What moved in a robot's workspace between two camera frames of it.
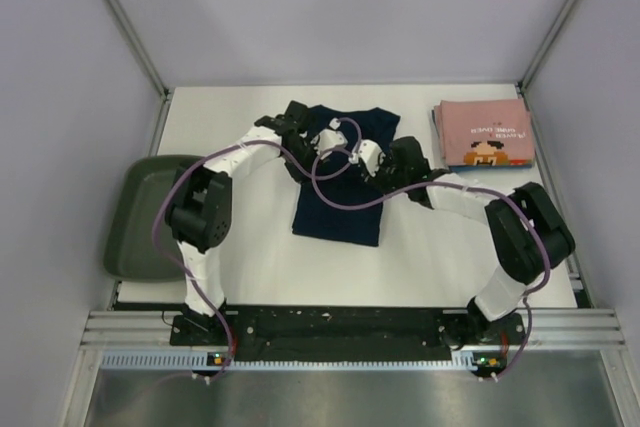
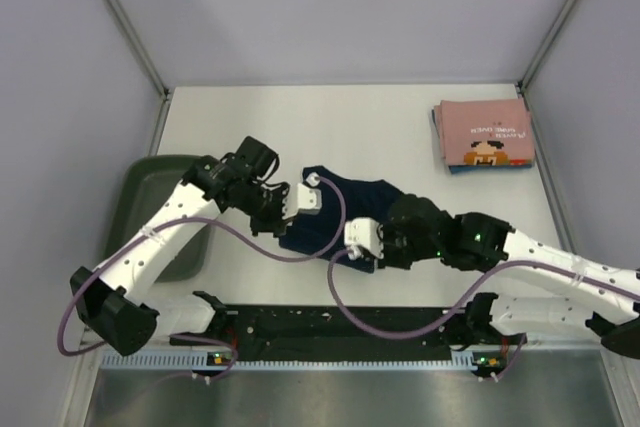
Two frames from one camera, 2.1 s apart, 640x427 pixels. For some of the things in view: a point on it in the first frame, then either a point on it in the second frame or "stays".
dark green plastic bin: (130, 249) stays
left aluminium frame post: (128, 23) stays
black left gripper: (296, 173) to (275, 222)
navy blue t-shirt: (357, 227) to (314, 231)
